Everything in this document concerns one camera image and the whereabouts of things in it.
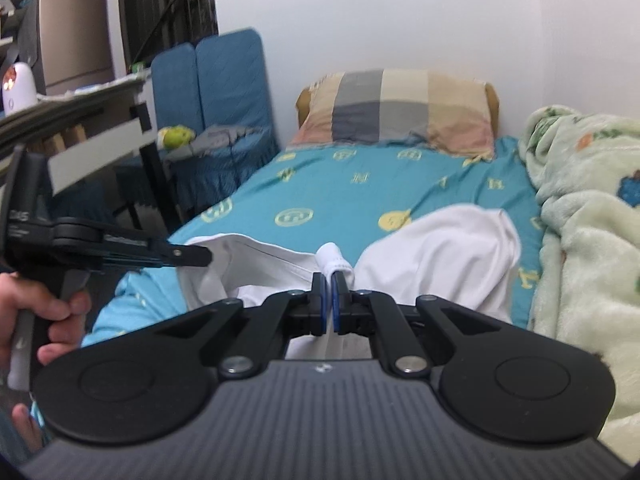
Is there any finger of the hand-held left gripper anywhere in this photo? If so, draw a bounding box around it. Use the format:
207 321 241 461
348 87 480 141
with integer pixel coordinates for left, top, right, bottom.
52 216 214 272

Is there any green plush toy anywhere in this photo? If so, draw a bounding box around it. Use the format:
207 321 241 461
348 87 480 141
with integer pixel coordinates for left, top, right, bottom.
157 126 196 150

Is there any blue quilted sofa chair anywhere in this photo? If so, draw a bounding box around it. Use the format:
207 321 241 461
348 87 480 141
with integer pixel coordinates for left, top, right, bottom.
150 27 281 223

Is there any checkered pillow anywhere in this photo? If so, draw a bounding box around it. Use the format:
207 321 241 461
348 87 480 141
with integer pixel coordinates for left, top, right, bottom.
287 69 498 161

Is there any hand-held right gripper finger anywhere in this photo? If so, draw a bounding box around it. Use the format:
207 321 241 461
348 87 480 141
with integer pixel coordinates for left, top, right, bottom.
331 272 503 379
150 272 332 379

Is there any black table with white edge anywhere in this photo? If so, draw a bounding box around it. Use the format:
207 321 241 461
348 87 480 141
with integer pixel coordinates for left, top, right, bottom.
0 70 182 235

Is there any grey cloth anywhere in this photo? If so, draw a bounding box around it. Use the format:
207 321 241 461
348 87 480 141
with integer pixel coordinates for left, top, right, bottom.
167 125 268 162

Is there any dark window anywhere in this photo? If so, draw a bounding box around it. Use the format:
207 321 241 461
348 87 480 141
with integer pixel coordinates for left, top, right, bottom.
117 0 220 67

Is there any white humidifier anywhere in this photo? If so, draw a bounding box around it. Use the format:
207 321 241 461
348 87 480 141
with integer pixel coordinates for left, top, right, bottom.
0 61 39 117

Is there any white garment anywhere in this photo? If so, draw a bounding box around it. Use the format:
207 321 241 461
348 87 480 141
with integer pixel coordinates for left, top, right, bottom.
177 203 523 361

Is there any pale green fleece blanket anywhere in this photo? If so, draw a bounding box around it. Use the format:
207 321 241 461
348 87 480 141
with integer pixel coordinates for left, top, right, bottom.
517 105 640 453

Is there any person's left hand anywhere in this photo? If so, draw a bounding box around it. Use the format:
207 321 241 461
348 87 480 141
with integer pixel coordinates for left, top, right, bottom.
0 271 94 367

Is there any teal printed bed sheet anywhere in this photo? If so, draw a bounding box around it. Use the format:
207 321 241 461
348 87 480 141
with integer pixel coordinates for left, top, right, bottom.
82 135 546 348

